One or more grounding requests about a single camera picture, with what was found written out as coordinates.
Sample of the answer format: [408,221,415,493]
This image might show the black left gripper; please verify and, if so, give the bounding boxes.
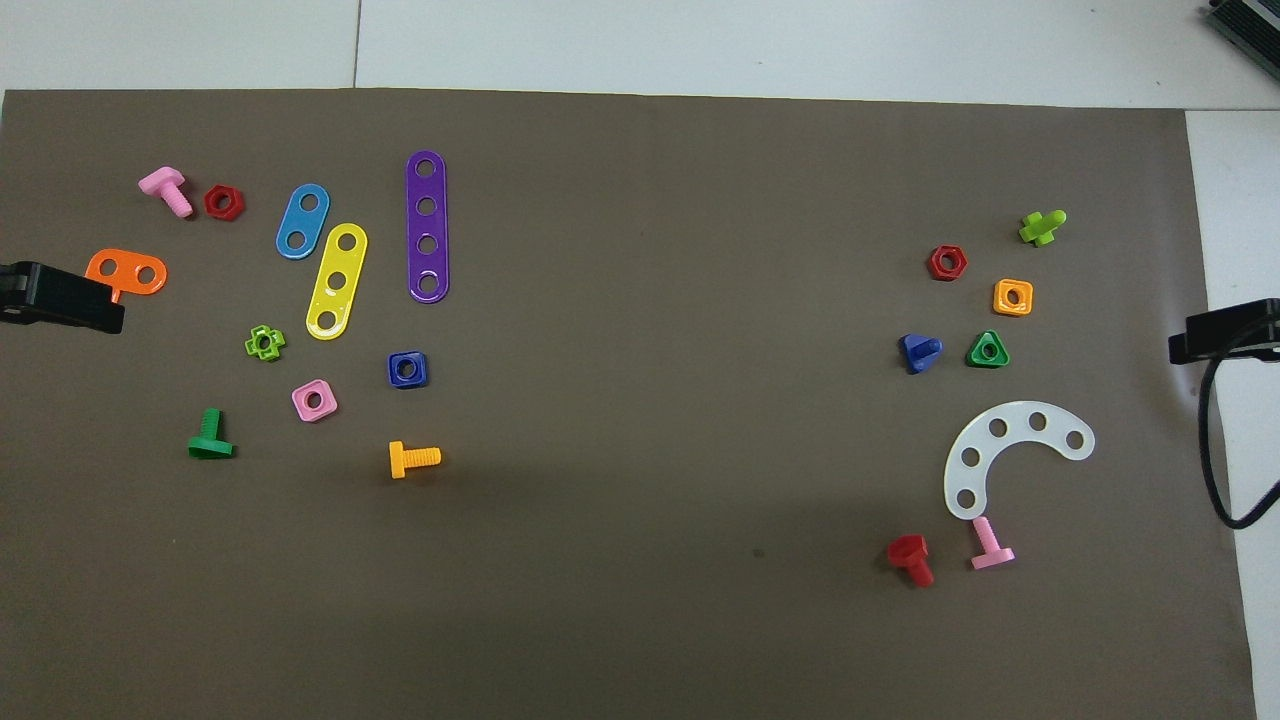
[0,262,125,335]

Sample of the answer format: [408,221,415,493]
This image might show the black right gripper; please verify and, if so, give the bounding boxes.
[1168,298,1280,367]

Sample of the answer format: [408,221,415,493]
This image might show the blue triangular-head plastic screw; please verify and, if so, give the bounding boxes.
[900,333,944,375]

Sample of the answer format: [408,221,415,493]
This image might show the orange three-hole plastic plate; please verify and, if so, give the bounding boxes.
[84,248,169,304]

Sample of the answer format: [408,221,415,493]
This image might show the pink plastic screw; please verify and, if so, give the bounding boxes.
[138,166,195,219]
[970,516,1016,572]

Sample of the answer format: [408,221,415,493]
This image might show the dark green plastic screw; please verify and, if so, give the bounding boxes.
[187,407,235,461]

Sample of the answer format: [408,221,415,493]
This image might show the lime green plastic screw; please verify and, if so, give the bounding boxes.
[1018,209,1068,248]

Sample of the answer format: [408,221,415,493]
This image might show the white curved five-hole plate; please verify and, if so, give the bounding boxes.
[943,401,1097,522]

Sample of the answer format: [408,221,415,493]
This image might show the blue two-hole plastic plate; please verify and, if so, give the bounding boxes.
[275,183,331,261]

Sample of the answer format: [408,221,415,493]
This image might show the yellow three-hole plastic plate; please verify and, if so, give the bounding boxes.
[305,222,369,342]

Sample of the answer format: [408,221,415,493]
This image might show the pink square plastic nut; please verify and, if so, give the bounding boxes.
[291,379,339,423]

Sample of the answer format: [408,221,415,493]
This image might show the black ribbed electronic device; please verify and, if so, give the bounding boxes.
[1205,0,1280,83]

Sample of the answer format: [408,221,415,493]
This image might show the orange plastic screw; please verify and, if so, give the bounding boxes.
[388,440,442,480]

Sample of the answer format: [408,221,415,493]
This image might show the purple four-hole plastic plate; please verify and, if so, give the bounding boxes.
[405,150,451,304]

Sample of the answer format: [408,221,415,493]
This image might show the red plastic screw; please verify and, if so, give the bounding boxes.
[886,534,936,589]

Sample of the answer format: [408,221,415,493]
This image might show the brown paper mat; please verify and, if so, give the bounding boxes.
[0,88,1259,720]

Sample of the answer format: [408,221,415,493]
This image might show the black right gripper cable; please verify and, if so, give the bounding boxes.
[1197,352,1280,531]

